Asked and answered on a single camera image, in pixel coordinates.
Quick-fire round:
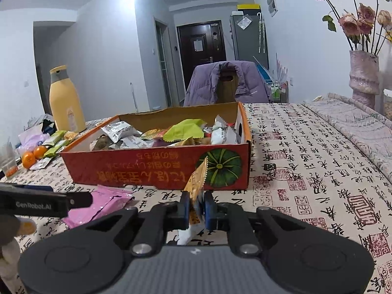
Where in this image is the grey quilted folded cloth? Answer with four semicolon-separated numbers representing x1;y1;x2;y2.
303;93;392;185

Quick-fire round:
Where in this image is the dark brown entrance door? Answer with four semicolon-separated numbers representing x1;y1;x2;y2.
177;20;227;99

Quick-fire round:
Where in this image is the yellow thermos bottle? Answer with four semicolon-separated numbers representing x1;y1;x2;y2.
49;65;87;133

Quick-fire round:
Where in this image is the dried pink rose bouquet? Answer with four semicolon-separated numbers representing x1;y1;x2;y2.
301;0;392;53

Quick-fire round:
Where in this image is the person's left forearm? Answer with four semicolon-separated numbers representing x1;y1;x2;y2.
0;238;23;286

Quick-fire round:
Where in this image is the wire storage rack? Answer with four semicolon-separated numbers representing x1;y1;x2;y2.
257;64;289;104

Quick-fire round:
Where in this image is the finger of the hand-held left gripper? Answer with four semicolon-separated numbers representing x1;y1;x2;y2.
65;192;93;210
0;183;53;192

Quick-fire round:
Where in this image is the wooden chair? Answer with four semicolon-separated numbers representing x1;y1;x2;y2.
219;67;240;103

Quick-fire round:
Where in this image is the white folded umbrella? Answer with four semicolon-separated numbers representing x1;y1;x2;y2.
257;12;266;54

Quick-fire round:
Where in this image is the pile of clothes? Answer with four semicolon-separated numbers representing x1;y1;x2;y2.
27;114;56;130

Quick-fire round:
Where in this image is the glass cup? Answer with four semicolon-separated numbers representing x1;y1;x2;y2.
0;142;18;179

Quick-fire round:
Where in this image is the yellow black box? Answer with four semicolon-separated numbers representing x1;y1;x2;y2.
237;3;261;16

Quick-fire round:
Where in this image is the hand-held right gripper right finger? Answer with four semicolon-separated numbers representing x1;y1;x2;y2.
204;191;300;257

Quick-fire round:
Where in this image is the orange cardboard box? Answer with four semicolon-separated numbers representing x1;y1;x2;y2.
59;101;252;191

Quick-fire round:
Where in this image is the grey refrigerator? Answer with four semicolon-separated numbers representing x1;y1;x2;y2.
229;13;269;65

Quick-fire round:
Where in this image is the orange white snack packet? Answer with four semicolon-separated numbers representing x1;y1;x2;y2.
177;156;209;246

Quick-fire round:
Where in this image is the yellow cup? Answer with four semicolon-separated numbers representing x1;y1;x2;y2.
18;219;37;235

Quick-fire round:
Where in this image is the pink ceramic vase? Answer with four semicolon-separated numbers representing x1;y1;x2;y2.
349;50;380;110

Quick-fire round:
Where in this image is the small white packet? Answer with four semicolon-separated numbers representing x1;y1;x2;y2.
30;157;52;171

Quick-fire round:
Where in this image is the purple puffer jacket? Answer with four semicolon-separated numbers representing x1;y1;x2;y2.
183;61;270;107

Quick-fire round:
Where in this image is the tangerine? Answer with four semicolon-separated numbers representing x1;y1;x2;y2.
33;145;49;160
21;152;37;170

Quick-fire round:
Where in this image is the purple tissue pack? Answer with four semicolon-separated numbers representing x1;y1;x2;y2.
18;125;50;148

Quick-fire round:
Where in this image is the green snack bar packet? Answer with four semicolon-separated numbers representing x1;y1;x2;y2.
44;140;71;158
42;130;67;146

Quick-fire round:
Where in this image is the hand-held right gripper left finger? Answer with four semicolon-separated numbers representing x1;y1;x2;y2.
86;191;191;256

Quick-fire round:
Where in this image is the pink snack packet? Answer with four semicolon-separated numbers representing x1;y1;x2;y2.
62;185;133;229

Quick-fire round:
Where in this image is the grey interior door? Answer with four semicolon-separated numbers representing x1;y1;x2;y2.
154;20;172;108

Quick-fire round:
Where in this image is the pile of snack packets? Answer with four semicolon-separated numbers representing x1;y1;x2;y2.
90;114;241;151

